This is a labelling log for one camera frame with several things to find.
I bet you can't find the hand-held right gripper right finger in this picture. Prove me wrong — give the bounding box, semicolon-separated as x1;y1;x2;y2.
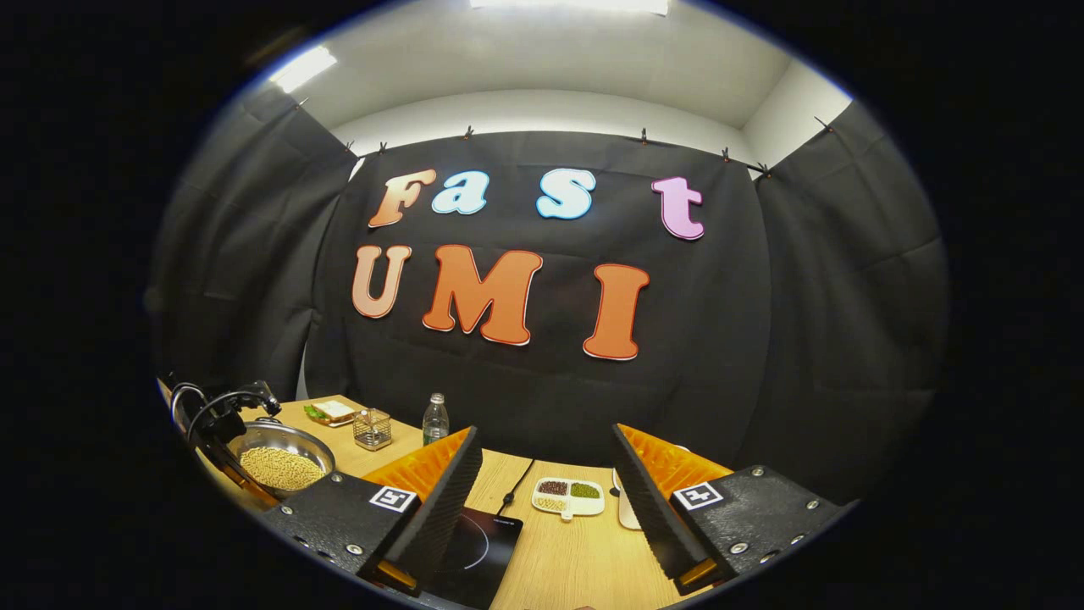
611;422;856;598

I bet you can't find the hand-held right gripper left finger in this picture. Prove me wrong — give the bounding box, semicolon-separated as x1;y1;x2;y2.
263;425;484;594

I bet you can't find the black induction cooktop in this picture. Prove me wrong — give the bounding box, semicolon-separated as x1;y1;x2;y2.
428;507;524;609

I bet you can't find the stainless steel pot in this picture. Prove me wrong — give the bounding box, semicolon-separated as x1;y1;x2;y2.
227;419;336;496

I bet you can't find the white toaster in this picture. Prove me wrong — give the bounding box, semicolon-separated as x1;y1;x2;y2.
617;466;646;531

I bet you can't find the pile of soybeans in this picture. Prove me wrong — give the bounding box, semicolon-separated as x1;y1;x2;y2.
240;446;325;492

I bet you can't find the clear plastic water bottle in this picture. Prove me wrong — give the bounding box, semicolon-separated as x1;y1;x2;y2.
422;392;451;447

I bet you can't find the white divided bean dish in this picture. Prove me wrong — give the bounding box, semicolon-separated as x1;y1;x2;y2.
531;477;606;520

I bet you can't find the sandwich with lettuce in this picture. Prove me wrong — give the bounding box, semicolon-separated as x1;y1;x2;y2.
303;400;357;426

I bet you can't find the narrow ceiling light panel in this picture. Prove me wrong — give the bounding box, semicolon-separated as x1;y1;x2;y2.
269;45;338;94

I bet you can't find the black power cable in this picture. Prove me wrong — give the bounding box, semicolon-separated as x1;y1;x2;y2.
498;458;536;516

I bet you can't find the wire metal basket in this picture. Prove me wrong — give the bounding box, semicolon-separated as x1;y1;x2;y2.
352;408;393;452

